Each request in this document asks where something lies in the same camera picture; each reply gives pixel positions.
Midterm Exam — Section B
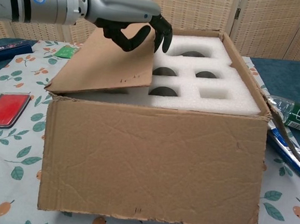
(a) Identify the grey and black left robot hand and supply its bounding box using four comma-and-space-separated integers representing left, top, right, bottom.
81, 0, 175, 56

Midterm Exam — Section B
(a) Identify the brown cardboard shipping box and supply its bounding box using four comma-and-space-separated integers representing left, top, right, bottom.
34, 16, 300, 224

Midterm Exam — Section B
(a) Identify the woven rattan folding screen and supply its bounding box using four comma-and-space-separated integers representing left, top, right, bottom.
0, 0, 300, 65

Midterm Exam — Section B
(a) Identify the white foam packing insert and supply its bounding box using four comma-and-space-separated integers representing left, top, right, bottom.
60, 25, 271, 117

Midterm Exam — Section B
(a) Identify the dark blue case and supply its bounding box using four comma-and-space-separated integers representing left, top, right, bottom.
0, 36, 34, 68

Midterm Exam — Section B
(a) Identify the red ink pad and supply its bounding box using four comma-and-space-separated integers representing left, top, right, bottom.
0, 92, 32, 133

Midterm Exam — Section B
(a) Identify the blue and white tube package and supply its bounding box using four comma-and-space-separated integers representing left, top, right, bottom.
263, 126, 300, 185

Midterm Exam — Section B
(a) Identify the fruit and leaf print tablecloth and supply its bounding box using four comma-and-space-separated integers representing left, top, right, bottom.
0, 35, 300, 224

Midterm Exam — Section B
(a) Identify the small green packet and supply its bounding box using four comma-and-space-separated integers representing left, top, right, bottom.
53, 45, 80, 59

